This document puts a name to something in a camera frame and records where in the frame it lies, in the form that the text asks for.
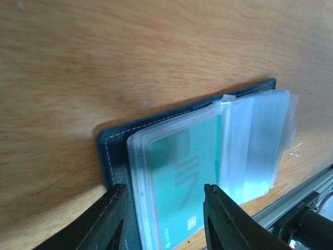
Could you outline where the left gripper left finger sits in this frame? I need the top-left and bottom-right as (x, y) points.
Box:
(35, 184), (129, 249)

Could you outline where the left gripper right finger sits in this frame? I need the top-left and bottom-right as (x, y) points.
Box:
(203, 184), (290, 250)

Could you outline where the teal VIP card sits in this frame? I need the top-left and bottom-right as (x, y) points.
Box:
(148, 115), (221, 249)

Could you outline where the dark blue card holder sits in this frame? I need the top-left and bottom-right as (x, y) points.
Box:
(96, 78), (299, 249)

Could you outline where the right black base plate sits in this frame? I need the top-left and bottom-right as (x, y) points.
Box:
(272, 191), (332, 249)

